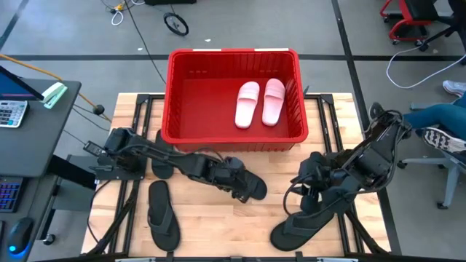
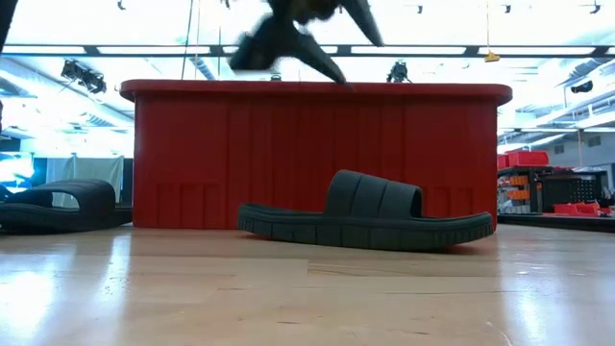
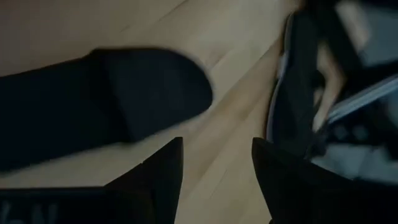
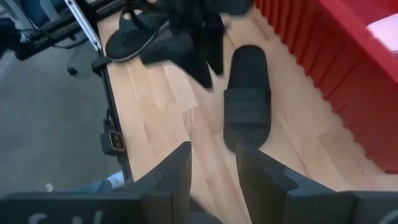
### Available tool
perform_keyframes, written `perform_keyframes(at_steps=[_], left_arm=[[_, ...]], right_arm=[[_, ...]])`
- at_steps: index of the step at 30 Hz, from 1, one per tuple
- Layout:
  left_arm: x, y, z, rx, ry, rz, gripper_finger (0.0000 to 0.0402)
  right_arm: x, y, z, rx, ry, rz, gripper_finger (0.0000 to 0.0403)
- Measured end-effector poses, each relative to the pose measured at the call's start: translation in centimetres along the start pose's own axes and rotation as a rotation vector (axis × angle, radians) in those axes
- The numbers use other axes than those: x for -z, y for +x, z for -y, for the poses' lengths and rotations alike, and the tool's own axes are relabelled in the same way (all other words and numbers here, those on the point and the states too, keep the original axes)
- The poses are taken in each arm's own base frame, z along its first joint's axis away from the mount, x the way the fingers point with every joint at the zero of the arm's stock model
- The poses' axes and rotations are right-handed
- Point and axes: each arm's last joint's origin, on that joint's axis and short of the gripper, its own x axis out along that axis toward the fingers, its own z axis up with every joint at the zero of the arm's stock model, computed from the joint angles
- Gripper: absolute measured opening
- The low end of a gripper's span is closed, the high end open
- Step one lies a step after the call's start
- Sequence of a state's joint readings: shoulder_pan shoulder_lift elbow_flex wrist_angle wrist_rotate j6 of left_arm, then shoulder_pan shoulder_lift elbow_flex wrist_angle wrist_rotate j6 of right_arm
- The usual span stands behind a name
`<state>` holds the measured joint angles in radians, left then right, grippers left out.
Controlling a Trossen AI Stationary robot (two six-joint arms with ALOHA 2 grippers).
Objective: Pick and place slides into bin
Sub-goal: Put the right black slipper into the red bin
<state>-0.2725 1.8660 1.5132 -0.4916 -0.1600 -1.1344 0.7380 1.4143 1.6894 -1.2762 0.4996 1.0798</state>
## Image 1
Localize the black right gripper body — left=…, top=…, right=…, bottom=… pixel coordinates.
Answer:
left=295, top=151, right=352, bottom=197

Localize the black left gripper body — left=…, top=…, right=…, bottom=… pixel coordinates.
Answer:
left=209, top=156, right=250, bottom=192

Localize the black ribbed-strap slide sandal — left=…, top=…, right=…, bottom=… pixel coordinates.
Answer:
left=238, top=167, right=269, bottom=202
left=151, top=129, right=175, bottom=180

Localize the black flip-flop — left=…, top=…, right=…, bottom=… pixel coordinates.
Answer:
left=269, top=203, right=336, bottom=252
left=146, top=180, right=181, bottom=253

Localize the pink slide sandal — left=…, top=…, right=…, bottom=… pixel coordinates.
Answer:
left=234, top=81, right=261, bottom=130
left=261, top=78, right=287, bottom=127

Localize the red plastic bin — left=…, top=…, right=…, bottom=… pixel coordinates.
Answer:
left=161, top=47, right=309, bottom=153

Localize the black table edge bar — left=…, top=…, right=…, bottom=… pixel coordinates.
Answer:
left=36, top=250, right=466, bottom=262

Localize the grey swivel chair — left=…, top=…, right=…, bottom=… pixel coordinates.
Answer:
left=396, top=101, right=466, bottom=210

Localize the person's black patterned shoe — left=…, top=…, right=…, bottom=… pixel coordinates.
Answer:
left=422, top=126, right=466, bottom=154

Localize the person's leg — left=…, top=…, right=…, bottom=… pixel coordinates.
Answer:
left=402, top=96, right=466, bottom=141

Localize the person's grey shoe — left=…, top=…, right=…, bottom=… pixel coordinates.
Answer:
left=442, top=80, right=466, bottom=98

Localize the black box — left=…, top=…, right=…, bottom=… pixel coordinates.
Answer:
left=144, top=0, right=197, bottom=6

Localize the mint green stapler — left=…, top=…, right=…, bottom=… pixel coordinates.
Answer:
left=41, top=82, right=68, bottom=110

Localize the black desk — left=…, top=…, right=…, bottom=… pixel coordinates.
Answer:
left=0, top=78, right=82, bottom=262

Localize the black office chair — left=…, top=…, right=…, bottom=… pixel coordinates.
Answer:
left=418, top=0, right=466, bottom=66

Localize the black computer mouse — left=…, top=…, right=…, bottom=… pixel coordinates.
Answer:
left=7, top=217, right=35, bottom=255

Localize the black backlit keyboard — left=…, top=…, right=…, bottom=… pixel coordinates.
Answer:
left=0, top=176, right=23, bottom=214

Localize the grey calculator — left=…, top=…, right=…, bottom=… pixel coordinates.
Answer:
left=0, top=100, right=29, bottom=129

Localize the black computer monitor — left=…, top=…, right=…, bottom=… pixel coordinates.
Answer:
left=0, top=65, right=45, bottom=102

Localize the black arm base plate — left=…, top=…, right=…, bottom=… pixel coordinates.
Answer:
left=95, top=145, right=147, bottom=182

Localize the white floor cable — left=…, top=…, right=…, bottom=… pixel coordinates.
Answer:
left=385, top=45, right=466, bottom=90

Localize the black floor cable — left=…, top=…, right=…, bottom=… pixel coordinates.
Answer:
left=125, top=0, right=167, bottom=85

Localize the orange cable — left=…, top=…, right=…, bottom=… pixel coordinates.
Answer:
left=0, top=53, right=112, bottom=123

